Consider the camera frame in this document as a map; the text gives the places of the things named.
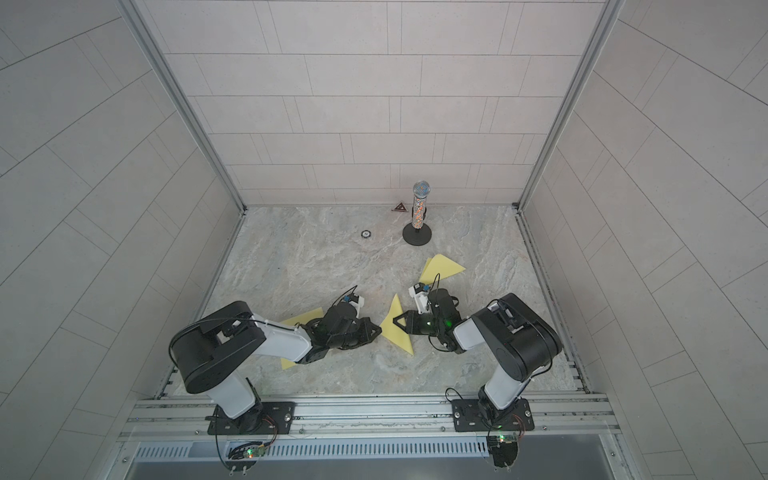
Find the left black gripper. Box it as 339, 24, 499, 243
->
328, 318, 386, 350

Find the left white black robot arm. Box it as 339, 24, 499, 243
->
168, 294, 382, 420

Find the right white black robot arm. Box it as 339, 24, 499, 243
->
393, 283, 563, 423

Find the colourful tube on black stand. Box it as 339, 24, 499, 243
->
402, 180, 432, 246

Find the right controller circuit board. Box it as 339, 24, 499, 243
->
486, 435, 519, 469

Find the controller circuit board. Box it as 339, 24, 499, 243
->
227, 441, 270, 462
486, 435, 519, 469

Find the left controller circuit board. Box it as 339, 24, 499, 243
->
227, 441, 270, 462

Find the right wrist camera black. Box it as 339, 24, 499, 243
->
408, 282, 431, 315

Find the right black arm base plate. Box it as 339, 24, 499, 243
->
450, 398, 535, 433

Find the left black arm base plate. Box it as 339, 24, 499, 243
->
205, 402, 296, 436

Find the aluminium mounting rail frame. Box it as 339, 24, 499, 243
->
117, 392, 620, 442

